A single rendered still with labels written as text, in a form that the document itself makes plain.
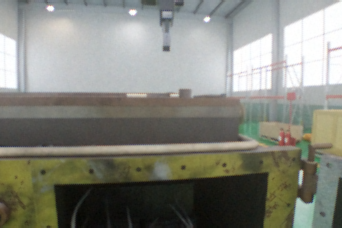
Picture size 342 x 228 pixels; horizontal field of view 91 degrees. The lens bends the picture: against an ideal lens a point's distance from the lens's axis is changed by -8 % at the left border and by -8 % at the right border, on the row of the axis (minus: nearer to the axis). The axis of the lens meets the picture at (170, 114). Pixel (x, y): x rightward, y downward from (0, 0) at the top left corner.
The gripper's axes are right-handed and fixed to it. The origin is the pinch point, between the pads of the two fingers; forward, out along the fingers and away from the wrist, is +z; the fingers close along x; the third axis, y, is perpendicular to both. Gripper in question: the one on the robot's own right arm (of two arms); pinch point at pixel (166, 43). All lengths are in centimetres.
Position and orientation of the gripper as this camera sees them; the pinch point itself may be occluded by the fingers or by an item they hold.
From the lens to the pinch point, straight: 66.2
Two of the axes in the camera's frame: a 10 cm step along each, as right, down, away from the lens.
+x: -0.5, -0.8, 10.0
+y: 10.0, 0.1, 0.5
